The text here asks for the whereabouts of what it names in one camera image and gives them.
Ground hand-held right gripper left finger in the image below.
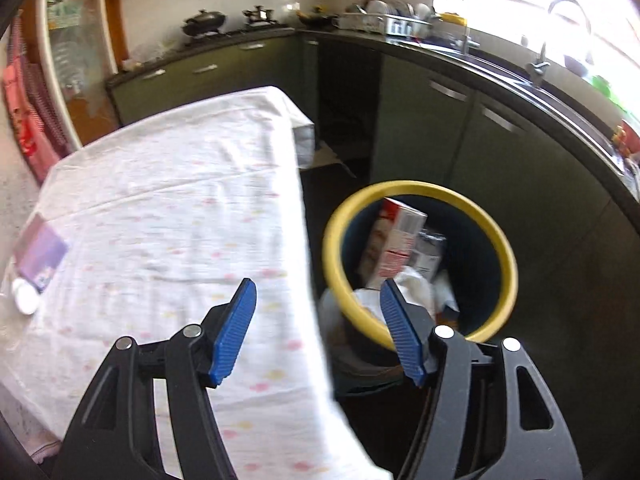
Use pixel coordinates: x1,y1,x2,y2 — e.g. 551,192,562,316
50,277,258,480

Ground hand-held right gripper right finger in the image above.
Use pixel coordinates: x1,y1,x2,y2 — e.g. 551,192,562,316
379,278,586,480

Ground white tissue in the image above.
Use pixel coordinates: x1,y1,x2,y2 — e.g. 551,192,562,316
355,265,436,322

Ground red and white carton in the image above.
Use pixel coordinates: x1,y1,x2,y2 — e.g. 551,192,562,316
359,197,428,291

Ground yellow-rimmed trash bin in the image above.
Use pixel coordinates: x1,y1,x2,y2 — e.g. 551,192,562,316
320,180,518,396

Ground crumpled white wrapper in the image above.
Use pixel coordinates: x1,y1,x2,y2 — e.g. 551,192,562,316
434,270,462,324

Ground white floral tablecloth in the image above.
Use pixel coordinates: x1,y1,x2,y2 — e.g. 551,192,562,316
0,85,396,480

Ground green kitchen base cabinet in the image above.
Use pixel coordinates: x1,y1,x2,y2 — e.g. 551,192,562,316
370,40,640,341
107,30,321,127

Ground pink cardboard box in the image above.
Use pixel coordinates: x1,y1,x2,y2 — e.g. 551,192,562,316
10,212,70,293

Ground white medicine bottle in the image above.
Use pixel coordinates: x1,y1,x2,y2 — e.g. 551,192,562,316
11,277,41,316

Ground clear plastic bag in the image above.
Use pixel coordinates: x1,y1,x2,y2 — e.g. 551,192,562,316
120,40,171,72

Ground red plastic item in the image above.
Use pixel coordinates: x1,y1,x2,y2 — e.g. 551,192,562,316
612,120,640,157

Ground tall chrome faucet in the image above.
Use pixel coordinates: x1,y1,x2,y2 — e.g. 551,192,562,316
525,0,593,88

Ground black gas stove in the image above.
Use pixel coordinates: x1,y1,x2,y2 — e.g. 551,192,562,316
182,22,296,42

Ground red checkered apron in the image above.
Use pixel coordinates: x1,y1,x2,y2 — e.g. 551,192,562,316
10,15,68,161

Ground small chrome faucet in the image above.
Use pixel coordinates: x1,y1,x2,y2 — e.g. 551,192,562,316
445,0,481,56

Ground red patterned apron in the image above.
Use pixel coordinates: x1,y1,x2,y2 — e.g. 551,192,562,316
1,55,61,183

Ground white dish rack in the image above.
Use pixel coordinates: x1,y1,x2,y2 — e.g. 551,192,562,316
337,10,433,39

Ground black wok with lid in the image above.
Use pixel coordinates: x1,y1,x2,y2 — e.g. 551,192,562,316
181,8,226,38

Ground small pot on stove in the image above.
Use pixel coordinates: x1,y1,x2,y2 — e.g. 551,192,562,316
242,5,276,27

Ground green plastic item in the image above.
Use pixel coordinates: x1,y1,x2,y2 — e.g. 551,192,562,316
592,75,627,107

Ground sliding glass door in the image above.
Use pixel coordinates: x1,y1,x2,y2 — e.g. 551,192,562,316
35,0,126,152

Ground stack of white plates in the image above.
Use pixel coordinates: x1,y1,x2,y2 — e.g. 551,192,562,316
367,0,433,21

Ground black frying pan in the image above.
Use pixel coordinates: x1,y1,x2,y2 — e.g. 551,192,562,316
296,7,340,29

